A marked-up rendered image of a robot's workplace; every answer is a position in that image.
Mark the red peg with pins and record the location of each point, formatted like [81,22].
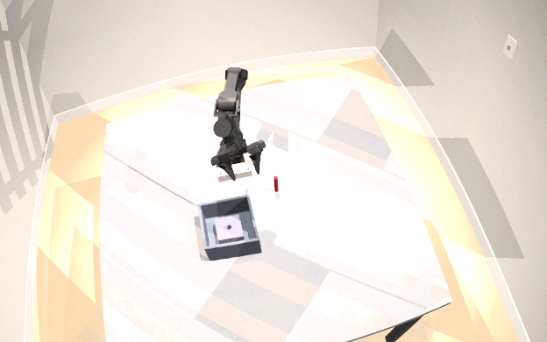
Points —
[276,184]

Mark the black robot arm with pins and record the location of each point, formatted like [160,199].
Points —
[228,115]

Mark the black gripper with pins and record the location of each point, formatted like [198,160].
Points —
[254,149]

